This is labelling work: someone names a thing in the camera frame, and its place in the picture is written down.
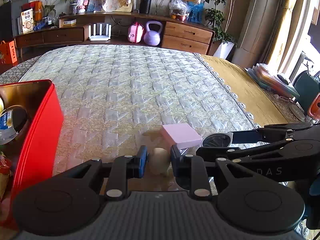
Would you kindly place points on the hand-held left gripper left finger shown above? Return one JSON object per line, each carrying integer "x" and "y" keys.
{"x": 142, "y": 162}

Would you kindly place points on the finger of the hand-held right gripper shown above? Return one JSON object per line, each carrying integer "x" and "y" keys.
{"x": 245, "y": 137}
{"x": 212, "y": 153}

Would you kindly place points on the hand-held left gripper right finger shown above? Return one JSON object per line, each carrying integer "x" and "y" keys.
{"x": 176, "y": 163}

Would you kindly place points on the white sunglasses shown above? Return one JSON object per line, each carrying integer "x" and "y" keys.
{"x": 216, "y": 140}

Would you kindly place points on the wooden egg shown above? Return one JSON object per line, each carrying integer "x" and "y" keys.
{"x": 158, "y": 161}

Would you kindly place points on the red tin box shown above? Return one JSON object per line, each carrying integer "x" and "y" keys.
{"x": 37, "y": 135}

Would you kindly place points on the round tin can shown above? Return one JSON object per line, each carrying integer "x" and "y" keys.
{"x": 15, "y": 122}

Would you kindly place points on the pink square box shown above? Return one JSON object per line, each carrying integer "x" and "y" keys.
{"x": 182, "y": 135}

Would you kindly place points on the yellow blanket with lace trim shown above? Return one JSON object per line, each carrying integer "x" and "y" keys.
{"x": 245, "y": 90}

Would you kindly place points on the stack of plastic folders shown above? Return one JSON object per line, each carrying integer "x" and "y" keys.
{"x": 270, "y": 80}

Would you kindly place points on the quilted grey bedspread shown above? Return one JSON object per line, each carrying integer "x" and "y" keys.
{"x": 125, "y": 80}

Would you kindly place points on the tall plant in white pot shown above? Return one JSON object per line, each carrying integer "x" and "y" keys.
{"x": 220, "y": 30}

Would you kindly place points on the beige curtain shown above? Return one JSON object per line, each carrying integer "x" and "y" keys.
{"x": 265, "y": 25}

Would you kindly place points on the long wooden cabinet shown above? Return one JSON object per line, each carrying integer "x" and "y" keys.
{"x": 187, "y": 35}

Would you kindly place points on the purple kettlebell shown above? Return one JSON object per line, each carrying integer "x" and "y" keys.
{"x": 152, "y": 37}

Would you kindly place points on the pink toy bag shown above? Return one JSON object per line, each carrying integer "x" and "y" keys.
{"x": 136, "y": 33}

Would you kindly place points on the white router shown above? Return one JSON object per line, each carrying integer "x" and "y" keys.
{"x": 99, "y": 33}

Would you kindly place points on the clear plastic bag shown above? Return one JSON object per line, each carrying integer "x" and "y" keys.
{"x": 178, "y": 11}

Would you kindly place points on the black speaker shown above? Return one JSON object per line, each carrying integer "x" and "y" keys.
{"x": 145, "y": 5}

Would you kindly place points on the small white box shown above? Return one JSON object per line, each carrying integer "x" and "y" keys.
{"x": 69, "y": 22}

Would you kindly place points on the orange gift box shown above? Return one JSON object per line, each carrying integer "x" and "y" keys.
{"x": 8, "y": 53}

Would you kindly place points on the yellow snack box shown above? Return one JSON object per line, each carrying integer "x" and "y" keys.
{"x": 27, "y": 21}

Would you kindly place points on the orange paper bag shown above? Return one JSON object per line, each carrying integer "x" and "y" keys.
{"x": 35, "y": 10}

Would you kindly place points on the blue picture frame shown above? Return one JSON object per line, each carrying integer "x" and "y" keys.
{"x": 195, "y": 13}

